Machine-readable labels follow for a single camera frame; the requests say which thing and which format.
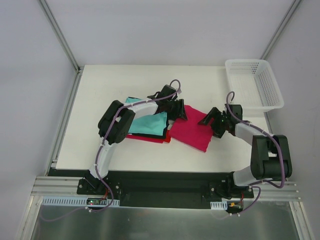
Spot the pink t shirt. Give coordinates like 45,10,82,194
169,105,213,153

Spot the teal t shirt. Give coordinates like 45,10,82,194
125,97,168,136

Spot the black t shirt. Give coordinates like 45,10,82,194
128,111,169,139

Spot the red t shirt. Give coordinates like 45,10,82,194
126,130,171,144

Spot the white plastic laundry basket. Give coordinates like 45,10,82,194
225,59,284,113

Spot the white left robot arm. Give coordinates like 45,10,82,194
84,84,188,195

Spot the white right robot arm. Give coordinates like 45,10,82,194
198,104,293,200

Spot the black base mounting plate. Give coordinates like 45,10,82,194
76,171,254,209

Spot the right white cable duct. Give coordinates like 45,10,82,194
210,200,228,211

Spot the white cable duct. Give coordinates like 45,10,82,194
42,196,120,208
210,200,228,211

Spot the right aluminium corner post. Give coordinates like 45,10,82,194
260,0,304,61

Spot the aluminium corner post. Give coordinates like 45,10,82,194
260,0,304,61
37,0,81,73

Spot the aluminium frame rail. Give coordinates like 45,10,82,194
31,176,303,202

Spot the left aluminium corner post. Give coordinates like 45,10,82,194
37,0,81,73

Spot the left white cable duct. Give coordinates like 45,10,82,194
42,196,120,208

